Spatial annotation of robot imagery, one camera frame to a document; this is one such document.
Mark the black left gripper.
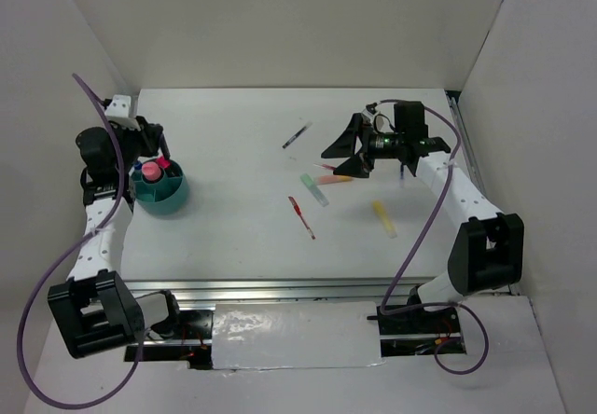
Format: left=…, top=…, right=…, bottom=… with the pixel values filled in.
left=107, top=116, right=165, bottom=174

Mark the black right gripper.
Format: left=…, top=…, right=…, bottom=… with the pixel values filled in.
left=322, top=112, right=405, bottom=179

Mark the pink black highlighter marker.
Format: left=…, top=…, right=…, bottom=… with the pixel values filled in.
left=155, top=156, right=171, bottom=170

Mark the red clear pen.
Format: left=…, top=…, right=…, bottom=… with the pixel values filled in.
left=313, top=163, right=336, bottom=172

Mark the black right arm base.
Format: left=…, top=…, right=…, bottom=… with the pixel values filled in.
left=367, top=306, right=461, bottom=338

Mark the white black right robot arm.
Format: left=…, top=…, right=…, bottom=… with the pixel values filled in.
left=321, top=99, right=524, bottom=332

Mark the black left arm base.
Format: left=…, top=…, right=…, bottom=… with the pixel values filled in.
left=136, top=291, right=213, bottom=345

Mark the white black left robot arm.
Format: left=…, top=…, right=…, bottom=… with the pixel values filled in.
left=48, top=116, right=185, bottom=359

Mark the orange pink highlighter marker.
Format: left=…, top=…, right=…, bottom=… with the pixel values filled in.
left=314, top=174, right=354, bottom=186

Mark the green highlighter marker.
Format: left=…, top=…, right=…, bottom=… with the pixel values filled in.
left=300, top=173, right=329, bottom=207

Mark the black thin pen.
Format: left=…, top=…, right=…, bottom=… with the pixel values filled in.
left=282, top=121, right=312, bottom=149

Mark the teal round desk organizer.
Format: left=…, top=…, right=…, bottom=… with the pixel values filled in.
left=131, top=159, right=189, bottom=216

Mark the yellow highlighter marker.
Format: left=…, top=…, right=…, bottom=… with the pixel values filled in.
left=372, top=200, right=397, bottom=239

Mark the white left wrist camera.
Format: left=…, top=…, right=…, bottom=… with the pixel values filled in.
left=104, top=94, right=141, bottom=131

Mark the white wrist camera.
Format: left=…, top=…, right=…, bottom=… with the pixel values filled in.
left=363, top=103, right=394, bottom=132
left=104, top=94, right=141, bottom=131

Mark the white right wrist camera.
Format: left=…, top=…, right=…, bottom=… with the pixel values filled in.
left=363, top=103, right=394, bottom=132

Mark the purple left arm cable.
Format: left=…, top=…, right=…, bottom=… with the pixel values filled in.
left=16, top=73, right=146, bottom=409

